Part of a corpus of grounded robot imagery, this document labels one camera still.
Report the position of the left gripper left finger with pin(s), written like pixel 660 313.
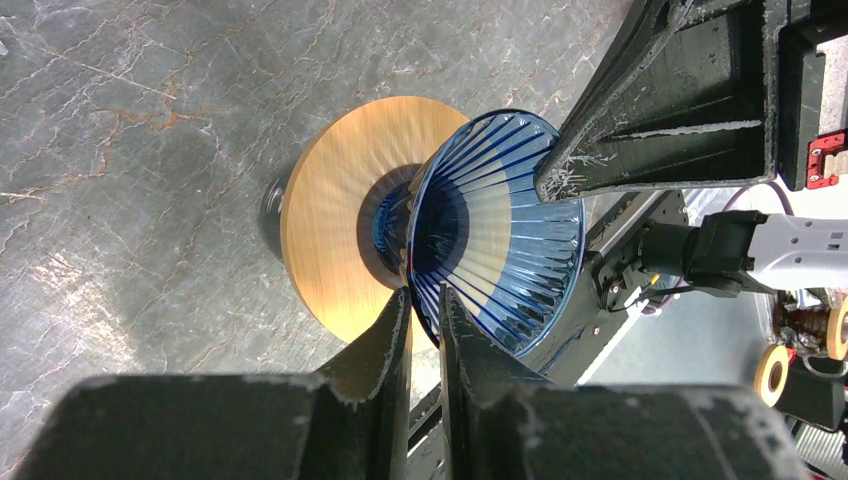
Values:
pixel 348 419

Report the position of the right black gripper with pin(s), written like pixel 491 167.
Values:
pixel 703 94

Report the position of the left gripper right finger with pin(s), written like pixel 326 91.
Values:
pixel 503 420

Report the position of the glass coffee carafe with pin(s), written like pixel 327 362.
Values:
pixel 269 216

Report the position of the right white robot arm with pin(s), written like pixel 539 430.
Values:
pixel 735 252

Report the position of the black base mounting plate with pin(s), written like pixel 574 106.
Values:
pixel 604 300

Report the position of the masking tape roll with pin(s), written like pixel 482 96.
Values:
pixel 772 373

